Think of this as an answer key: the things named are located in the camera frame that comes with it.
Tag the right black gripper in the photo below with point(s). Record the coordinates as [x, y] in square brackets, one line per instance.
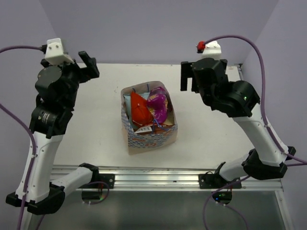
[186, 72]

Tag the light blue cassava chips bag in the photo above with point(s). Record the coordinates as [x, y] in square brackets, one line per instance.
[127, 99]

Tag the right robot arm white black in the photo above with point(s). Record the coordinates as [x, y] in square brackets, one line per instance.
[239, 101]

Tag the orange cream cassava chips bag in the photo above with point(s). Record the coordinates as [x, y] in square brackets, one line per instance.
[140, 115]

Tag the brown Chuba cassava chips bag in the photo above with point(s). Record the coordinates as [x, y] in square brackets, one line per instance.
[154, 128]

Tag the purple snack packet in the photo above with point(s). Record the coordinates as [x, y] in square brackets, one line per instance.
[157, 104]

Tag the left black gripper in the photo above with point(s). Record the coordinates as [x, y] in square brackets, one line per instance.
[90, 71]

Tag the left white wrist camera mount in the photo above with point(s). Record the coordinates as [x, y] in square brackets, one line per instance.
[56, 53]

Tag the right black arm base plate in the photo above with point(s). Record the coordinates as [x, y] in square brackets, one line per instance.
[211, 180]

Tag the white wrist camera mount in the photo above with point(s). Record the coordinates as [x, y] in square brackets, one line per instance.
[56, 53]
[209, 50]

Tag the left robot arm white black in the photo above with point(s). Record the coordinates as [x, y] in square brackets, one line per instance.
[40, 195]

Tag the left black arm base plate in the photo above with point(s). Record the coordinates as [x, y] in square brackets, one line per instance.
[107, 177]

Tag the aluminium mounting rail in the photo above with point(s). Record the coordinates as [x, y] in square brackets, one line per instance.
[165, 179]

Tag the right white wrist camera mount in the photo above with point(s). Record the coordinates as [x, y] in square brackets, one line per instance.
[209, 50]

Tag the blue patterned paper bag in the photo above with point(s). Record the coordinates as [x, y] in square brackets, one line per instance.
[137, 143]

